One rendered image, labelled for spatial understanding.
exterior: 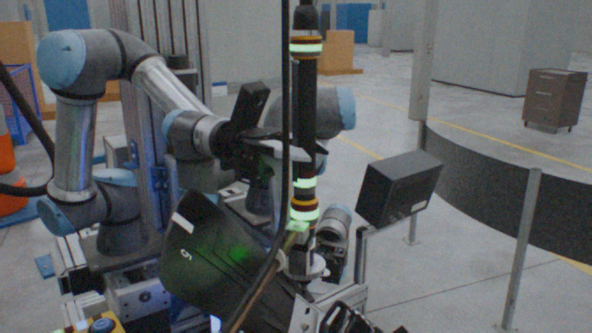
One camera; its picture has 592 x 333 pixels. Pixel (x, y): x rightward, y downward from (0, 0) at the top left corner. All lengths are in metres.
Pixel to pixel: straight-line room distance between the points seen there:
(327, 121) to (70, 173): 0.64
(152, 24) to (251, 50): 1.32
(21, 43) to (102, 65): 7.47
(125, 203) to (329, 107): 0.63
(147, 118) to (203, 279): 0.97
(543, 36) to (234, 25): 8.80
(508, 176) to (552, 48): 8.59
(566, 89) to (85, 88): 6.92
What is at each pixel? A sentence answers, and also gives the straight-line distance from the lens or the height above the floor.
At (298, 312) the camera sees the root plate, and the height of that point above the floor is 1.27.
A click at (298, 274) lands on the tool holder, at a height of 1.31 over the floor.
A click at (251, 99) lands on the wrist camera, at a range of 0.68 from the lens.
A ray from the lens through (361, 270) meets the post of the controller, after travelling 1.45.
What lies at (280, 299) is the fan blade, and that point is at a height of 1.30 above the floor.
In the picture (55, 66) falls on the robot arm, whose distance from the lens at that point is 1.04.
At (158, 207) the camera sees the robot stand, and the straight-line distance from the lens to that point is 1.57.
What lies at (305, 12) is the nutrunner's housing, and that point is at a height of 1.69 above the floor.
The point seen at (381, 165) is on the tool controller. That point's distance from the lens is 1.38.
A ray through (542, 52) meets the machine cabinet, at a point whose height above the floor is 0.94.
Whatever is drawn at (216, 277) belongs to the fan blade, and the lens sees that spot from 0.58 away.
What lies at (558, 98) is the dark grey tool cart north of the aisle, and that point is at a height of 0.54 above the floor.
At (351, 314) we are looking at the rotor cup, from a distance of 0.70.
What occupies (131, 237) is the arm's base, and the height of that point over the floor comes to 1.08.
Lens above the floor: 1.69
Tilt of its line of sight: 19 degrees down
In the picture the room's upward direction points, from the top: straight up
